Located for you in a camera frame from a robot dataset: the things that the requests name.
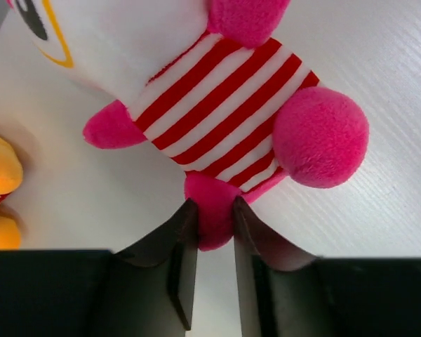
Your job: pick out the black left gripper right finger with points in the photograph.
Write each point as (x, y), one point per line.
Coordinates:
(260, 251)

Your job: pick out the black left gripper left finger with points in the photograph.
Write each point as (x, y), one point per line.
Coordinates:
(155, 279)

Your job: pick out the pink panda plush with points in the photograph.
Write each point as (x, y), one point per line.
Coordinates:
(207, 84)

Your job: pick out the orange plush rear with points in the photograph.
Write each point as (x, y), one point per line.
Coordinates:
(11, 176)

